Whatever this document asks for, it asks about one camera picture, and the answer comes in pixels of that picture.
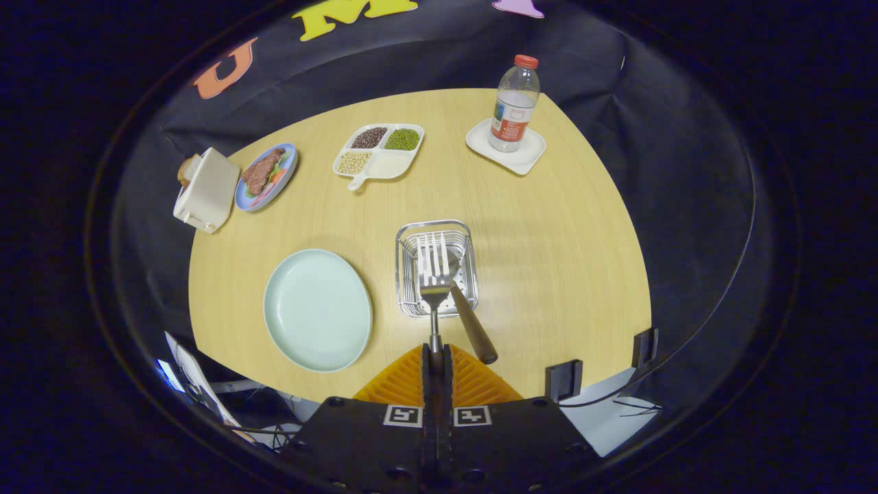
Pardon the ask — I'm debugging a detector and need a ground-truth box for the metal spoon wooden handle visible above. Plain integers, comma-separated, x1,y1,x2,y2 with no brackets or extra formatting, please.
446,250,499,366

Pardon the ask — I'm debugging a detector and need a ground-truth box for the white square coaster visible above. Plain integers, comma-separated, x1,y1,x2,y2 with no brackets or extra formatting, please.
465,119,547,176

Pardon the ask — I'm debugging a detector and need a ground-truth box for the pale green plate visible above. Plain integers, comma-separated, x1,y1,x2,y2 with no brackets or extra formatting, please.
263,248,373,373

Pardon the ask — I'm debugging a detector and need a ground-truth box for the black backdrop cloth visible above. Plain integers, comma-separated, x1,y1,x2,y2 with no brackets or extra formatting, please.
113,0,762,412

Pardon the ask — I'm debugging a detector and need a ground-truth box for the white paper sheet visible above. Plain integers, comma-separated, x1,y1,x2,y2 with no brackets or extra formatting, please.
165,331,237,430

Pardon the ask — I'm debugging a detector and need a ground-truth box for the green and red salad garnish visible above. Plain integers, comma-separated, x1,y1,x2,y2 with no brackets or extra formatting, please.
244,151,289,201

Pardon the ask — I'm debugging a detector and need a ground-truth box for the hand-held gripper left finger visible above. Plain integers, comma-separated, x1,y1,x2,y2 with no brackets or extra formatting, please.
278,343,440,494

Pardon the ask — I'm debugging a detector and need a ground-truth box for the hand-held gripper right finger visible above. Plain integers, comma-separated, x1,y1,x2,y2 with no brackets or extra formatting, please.
438,343,604,494

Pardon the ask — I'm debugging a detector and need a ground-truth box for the white toaster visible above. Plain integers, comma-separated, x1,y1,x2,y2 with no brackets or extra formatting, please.
173,147,241,235

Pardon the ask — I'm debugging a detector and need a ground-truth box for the metal wire basket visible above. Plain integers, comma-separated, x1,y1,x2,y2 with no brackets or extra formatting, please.
395,220,479,319

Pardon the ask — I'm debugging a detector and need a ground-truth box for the white divided dish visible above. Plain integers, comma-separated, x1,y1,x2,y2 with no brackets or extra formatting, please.
333,123,425,191

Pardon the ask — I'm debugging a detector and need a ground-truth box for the white board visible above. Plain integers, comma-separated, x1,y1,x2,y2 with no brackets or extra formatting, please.
559,367,663,458

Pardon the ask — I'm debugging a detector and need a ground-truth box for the blue plate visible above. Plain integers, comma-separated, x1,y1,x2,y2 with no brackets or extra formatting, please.
234,142,299,213

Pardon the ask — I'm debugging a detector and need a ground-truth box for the black table clamp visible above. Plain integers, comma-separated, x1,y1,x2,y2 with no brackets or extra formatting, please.
631,327,659,369
545,359,584,403

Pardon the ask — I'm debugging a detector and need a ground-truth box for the clear water bottle red cap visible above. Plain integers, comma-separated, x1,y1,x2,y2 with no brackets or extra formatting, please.
488,54,541,153

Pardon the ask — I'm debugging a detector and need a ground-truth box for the metal fork wooden handle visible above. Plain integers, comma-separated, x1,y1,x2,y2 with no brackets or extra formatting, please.
416,233,453,355

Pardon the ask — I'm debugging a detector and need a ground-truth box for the brown steak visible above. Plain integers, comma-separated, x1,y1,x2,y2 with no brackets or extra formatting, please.
241,147,287,197

